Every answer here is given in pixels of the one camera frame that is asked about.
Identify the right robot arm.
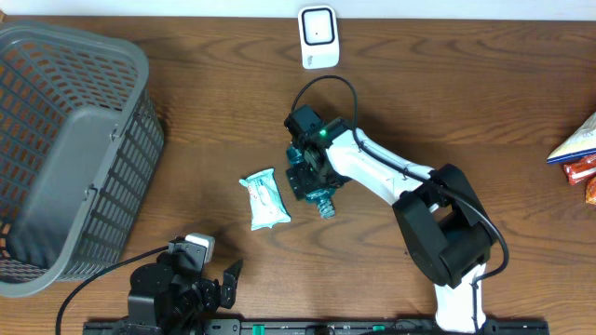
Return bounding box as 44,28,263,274
284,105,496,333

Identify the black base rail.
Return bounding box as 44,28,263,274
83,317,550,335

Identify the orange snack packet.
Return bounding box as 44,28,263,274
585,177,596,205

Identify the red chocolate bar wrapper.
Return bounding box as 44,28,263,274
563,154,595,185

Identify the yellow snack bag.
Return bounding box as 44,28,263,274
547,114,596,164

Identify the teal mouthwash bottle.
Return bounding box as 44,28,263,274
286,146,335,219

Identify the light blue wet wipes pack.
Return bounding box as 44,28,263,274
238,167,291,231

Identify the grey plastic shopping basket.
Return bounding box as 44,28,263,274
1,22,165,298

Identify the white barcode scanner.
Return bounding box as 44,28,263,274
297,5,340,70

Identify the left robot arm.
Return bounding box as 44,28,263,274
117,234,243,335

